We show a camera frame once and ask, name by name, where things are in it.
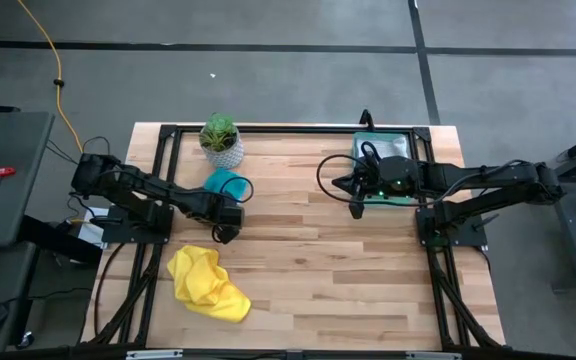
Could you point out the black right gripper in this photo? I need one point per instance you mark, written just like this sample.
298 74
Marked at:
393 177

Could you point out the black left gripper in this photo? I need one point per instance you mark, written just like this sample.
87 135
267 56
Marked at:
228 220

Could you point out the teal microfiber towel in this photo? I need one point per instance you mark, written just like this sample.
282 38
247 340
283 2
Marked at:
220 181

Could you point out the yellow microfiber towel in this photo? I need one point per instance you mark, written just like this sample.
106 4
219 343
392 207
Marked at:
208 290

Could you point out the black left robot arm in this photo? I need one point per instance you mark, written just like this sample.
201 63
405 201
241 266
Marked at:
138 185

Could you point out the translucent green plastic bin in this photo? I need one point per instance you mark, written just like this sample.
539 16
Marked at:
358 145

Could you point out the succulent in patterned white pot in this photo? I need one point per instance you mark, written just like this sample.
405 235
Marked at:
220 145

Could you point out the white box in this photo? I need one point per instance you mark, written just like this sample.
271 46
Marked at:
88 232

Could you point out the black equipment box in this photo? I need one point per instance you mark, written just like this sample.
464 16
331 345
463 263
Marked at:
48 240

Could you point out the dark grey side table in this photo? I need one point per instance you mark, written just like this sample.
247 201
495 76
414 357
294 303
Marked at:
18 150

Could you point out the black caster wheel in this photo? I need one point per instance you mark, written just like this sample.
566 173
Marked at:
25 340

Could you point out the black bracket stand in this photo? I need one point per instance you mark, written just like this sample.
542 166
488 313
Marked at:
366 120

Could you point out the black aluminium table frame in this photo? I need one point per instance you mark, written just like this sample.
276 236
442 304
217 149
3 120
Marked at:
293 129

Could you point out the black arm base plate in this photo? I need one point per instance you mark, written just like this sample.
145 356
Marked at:
118 237
463 240

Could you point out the silver metal bracket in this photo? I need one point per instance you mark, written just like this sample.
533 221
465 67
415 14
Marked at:
153 354
433 356

